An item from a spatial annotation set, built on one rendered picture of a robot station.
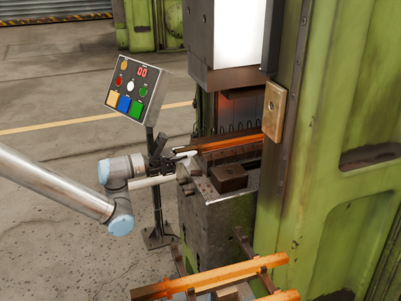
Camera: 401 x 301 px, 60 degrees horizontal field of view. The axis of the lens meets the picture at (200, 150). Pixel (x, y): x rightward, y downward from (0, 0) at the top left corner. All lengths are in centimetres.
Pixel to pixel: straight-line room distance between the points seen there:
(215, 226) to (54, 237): 150
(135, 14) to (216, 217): 517
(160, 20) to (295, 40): 526
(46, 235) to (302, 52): 214
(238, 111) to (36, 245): 164
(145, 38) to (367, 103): 537
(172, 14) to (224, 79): 496
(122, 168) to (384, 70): 89
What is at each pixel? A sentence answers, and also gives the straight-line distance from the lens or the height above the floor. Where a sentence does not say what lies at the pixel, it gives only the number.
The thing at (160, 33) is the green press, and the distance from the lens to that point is 621.
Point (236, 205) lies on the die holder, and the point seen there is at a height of 87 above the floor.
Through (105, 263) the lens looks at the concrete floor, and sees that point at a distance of 235.
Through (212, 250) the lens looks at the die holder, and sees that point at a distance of 144.
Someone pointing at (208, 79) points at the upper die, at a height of 132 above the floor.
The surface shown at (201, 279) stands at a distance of 99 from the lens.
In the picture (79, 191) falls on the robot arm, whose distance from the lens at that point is 119.
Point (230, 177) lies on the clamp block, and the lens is 128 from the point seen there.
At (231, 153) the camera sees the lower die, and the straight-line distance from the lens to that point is 139.
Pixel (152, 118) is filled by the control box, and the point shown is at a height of 97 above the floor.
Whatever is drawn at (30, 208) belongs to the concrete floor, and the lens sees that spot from 293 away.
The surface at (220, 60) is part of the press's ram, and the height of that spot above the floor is 139.
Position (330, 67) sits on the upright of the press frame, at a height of 146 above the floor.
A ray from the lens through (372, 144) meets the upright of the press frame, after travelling 122.
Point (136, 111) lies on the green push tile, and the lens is 172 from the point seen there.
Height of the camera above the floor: 173
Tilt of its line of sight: 32 degrees down
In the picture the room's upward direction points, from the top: straight up
